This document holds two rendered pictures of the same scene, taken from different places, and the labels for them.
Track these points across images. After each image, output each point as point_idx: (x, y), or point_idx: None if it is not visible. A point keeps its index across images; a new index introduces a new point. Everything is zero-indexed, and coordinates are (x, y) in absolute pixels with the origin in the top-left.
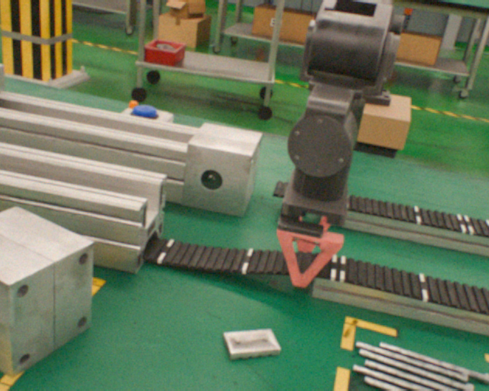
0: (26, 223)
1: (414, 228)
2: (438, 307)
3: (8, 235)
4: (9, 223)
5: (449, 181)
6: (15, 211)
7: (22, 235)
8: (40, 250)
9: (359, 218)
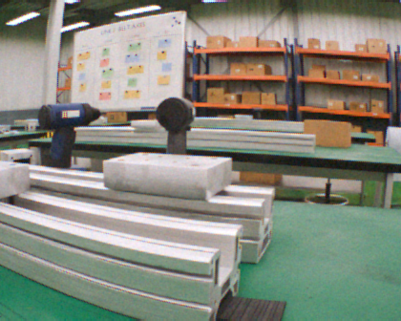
0: (10, 152)
1: None
2: None
3: (16, 151)
4: (13, 152)
5: None
6: (10, 153)
7: (13, 151)
8: (12, 150)
9: None
